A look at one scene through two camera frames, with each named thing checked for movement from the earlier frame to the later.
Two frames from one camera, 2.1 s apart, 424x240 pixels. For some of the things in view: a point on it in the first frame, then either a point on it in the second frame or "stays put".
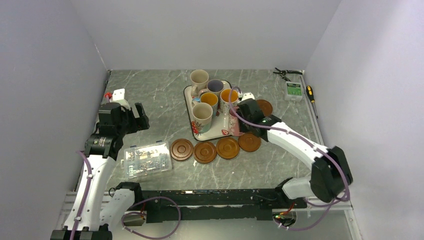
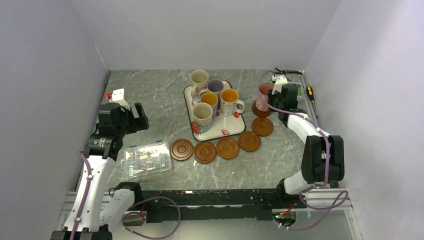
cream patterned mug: [202, 113] stays put
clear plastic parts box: [148, 158] stays put
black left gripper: [139, 123] stays put
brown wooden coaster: [181, 149] stays put
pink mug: [233, 123] → [264, 88]
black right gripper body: [244, 127] → [274, 99]
